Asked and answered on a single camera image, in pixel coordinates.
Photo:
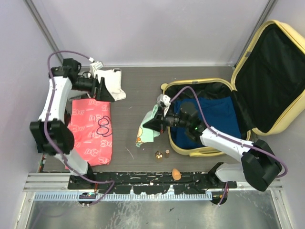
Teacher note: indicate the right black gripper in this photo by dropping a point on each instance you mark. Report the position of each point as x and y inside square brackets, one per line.
[155, 124]

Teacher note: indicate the pink patterned garment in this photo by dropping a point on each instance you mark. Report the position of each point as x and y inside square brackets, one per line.
[92, 130]

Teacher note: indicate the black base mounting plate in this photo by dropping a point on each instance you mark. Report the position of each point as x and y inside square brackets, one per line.
[148, 183]

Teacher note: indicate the small brown bottle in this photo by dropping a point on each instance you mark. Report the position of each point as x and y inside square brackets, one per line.
[167, 153]

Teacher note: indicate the yellow open suitcase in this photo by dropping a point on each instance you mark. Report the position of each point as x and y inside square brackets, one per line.
[267, 86]

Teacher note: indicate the blue shirt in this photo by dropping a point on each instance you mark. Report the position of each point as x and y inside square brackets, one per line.
[218, 113]

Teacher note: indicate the aluminium frame rail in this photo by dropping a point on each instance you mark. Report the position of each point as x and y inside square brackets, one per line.
[54, 186]

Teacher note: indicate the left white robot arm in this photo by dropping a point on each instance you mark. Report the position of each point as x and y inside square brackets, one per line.
[50, 132]

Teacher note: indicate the white folded garment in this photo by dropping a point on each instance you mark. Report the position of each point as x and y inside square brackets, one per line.
[113, 79]

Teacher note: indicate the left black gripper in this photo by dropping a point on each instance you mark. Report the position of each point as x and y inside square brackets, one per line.
[102, 93]

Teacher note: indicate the copper round bottle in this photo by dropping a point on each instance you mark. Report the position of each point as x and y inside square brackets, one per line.
[159, 156]

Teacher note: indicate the mint green cartoon cloth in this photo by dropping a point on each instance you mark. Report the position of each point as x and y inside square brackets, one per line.
[146, 135]

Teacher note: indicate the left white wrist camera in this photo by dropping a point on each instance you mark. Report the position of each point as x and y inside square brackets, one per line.
[94, 67]

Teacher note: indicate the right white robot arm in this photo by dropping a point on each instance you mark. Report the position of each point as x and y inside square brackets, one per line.
[256, 163]

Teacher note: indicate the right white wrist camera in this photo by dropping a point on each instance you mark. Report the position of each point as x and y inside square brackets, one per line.
[164, 101]

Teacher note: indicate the orange egg-shaped sponge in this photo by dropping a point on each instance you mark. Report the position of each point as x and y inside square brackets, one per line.
[176, 174]

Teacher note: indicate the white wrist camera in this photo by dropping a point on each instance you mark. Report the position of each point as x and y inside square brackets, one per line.
[94, 67]
[164, 101]

